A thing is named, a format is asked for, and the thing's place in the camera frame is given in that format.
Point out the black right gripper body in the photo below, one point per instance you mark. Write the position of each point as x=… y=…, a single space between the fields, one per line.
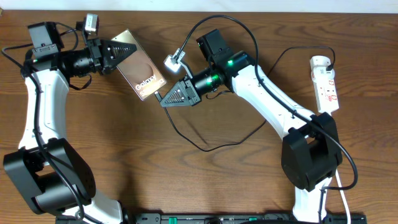
x=192 y=92

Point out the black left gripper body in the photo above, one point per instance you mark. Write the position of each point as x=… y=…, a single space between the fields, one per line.
x=97 y=55

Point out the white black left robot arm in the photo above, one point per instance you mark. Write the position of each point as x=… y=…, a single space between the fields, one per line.
x=46 y=170

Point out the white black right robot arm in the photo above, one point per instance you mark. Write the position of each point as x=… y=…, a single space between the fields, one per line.
x=311 y=151

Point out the white power strip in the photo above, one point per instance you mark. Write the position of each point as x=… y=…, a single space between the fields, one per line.
x=325 y=89

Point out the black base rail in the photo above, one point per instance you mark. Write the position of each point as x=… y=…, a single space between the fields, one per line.
x=155 y=218

